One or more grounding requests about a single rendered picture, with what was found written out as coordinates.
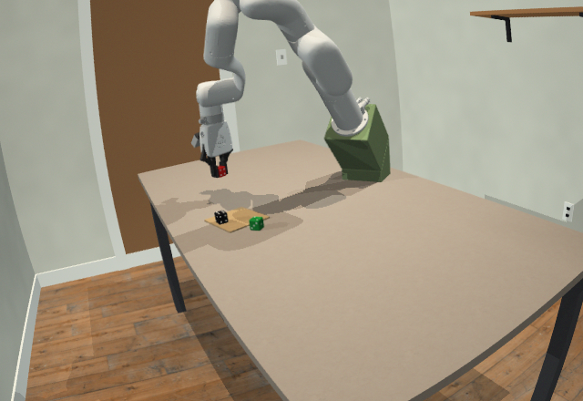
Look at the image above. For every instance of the green die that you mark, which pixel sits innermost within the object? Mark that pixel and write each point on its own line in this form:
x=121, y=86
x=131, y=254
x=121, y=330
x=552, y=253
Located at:
x=256, y=223

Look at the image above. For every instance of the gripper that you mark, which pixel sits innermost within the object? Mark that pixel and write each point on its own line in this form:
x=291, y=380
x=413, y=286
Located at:
x=215, y=140

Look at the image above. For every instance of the black die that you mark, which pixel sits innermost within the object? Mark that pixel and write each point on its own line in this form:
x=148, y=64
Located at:
x=221, y=217

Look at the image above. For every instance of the tan flat mat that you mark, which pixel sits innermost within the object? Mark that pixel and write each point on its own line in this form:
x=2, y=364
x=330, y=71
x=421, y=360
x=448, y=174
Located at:
x=237, y=219

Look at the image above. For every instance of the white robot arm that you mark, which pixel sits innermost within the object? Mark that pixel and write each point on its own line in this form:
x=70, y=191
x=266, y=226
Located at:
x=323, y=61

